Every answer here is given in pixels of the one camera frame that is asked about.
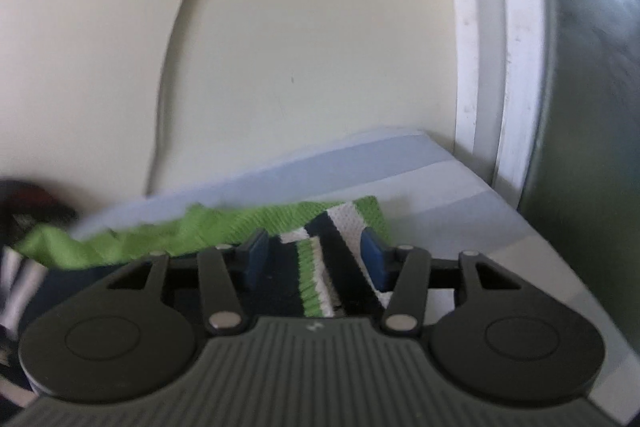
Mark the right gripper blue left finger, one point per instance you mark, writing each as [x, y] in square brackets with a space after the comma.
[221, 308]

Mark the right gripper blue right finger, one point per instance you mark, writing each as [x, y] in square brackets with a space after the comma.
[402, 271]

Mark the navy green knit sweater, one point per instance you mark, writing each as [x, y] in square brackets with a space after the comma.
[314, 268]

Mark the striped blue bed sheet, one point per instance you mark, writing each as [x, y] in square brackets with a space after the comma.
[428, 199]

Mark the frosted glass door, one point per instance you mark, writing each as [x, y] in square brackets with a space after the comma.
[582, 189]

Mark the black printed garment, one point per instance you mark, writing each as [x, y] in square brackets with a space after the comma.
[25, 205]

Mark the white door frame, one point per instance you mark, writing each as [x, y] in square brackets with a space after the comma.
[501, 47]

